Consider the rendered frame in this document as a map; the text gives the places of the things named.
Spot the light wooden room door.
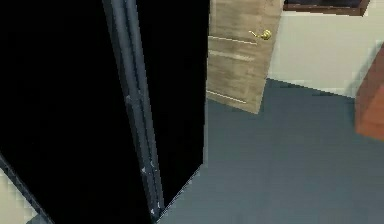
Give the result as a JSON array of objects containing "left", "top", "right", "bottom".
[{"left": 205, "top": 0, "right": 285, "bottom": 115}]

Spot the black fridge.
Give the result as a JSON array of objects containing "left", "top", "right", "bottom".
[{"left": 0, "top": 0, "right": 211, "bottom": 224}]

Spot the dark wooden framed window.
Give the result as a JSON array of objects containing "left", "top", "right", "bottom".
[{"left": 283, "top": 0, "right": 371, "bottom": 17}]

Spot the reddish brown wooden cabinet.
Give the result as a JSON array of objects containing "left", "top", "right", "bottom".
[{"left": 354, "top": 43, "right": 384, "bottom": 141}]

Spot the brass door handle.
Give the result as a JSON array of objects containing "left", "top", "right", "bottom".
[{"left": 248, "top": 29, "right": 273, "bottom": 41}]

